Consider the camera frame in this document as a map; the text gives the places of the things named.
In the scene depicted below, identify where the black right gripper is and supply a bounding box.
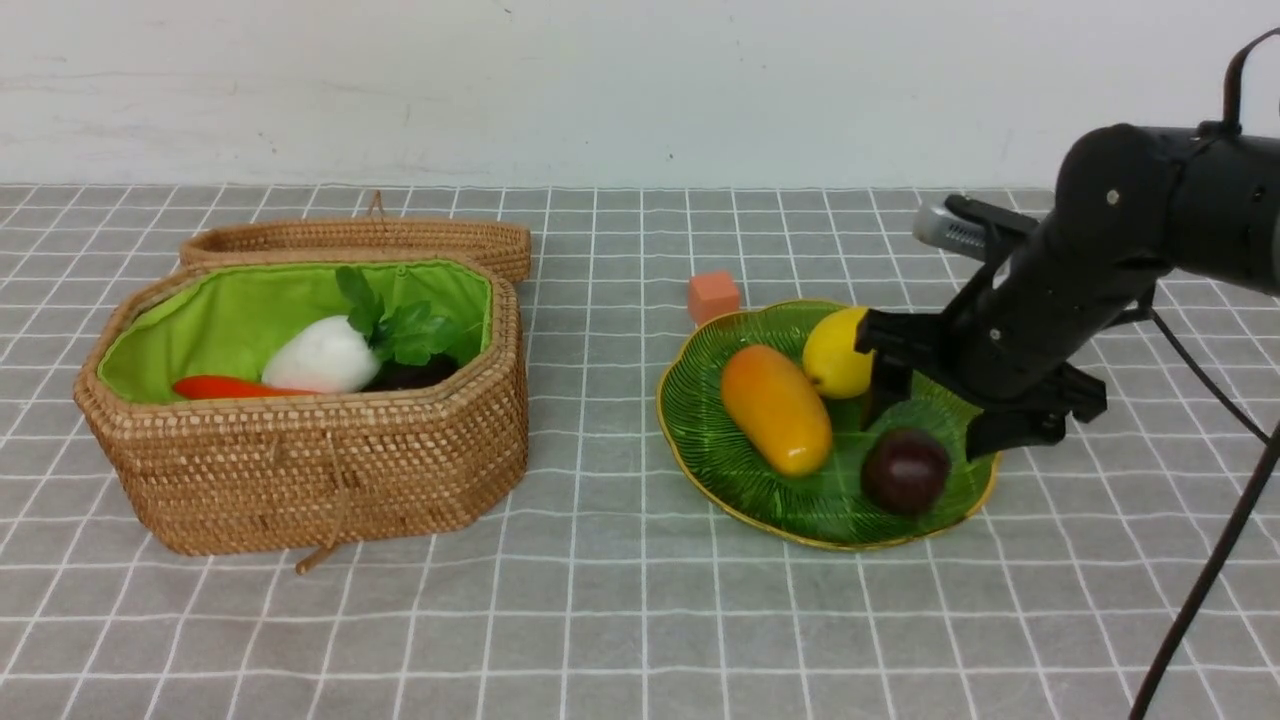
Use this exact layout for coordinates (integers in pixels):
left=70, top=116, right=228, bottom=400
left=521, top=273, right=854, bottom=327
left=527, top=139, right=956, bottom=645
left=856, top=305, right=1108, bottom=461

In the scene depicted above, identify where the dark purple round fruit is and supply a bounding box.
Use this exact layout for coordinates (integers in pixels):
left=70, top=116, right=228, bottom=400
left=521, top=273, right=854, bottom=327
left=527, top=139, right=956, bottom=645
left=860, top=427, right=952, bottom=518

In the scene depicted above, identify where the yellow lemon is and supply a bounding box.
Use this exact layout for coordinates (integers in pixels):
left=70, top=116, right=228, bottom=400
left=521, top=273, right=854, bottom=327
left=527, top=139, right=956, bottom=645
left=803, top=306, right=873, bottom=400

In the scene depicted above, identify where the orange yellow mango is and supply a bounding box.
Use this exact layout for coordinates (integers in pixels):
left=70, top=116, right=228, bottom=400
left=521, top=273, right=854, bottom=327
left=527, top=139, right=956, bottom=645
left=719, top=345, right=833, bottom=478

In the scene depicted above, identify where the dark eggplant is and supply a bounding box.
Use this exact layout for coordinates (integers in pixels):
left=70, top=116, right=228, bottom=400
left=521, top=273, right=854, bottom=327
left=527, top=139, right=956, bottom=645
left=361, top=354, right=460, bottom=393

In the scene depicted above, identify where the white radish with green leaves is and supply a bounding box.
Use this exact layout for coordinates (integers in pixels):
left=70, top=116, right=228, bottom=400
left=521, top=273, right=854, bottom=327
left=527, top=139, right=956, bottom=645
left=260, top=266, right=468, bottom=395

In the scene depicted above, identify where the red chili pepper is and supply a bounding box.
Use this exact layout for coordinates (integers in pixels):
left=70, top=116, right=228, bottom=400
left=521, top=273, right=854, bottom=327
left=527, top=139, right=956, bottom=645
left=172, top=374, right=316, bottom=401

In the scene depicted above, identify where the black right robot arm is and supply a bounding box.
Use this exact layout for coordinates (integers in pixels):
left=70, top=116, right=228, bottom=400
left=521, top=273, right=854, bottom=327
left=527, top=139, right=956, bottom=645
left=854, top=123, right=1279, bottom=460

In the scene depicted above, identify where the small orange cube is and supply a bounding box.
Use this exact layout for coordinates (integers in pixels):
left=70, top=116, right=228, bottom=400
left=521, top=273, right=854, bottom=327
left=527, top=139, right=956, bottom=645
left=686, top=270, right=742, bottom=327

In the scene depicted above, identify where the grey checked tablecloth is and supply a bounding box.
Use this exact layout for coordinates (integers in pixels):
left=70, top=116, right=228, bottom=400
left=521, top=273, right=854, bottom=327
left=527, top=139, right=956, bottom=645
left=1, top=184, right=1262, bottom=719

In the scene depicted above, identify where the woven rattan basket lid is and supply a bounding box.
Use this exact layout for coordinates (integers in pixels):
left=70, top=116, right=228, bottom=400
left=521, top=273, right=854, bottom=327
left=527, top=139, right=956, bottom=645
left=179, top=213, right=532, bottom=283

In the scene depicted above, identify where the woven rattan basket green lining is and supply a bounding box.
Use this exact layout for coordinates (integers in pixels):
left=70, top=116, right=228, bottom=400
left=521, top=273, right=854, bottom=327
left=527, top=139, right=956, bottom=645
left=73, top=249, right=529, bottom=575

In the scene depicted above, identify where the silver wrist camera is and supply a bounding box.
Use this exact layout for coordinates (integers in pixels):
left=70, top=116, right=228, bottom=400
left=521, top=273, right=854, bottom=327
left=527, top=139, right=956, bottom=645
left=911, top=193, right=1041, bottom=263

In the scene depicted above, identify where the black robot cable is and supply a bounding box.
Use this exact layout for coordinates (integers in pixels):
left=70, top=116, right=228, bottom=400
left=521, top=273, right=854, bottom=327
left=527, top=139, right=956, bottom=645
left=1128, top=28, right=1280, bottom=720

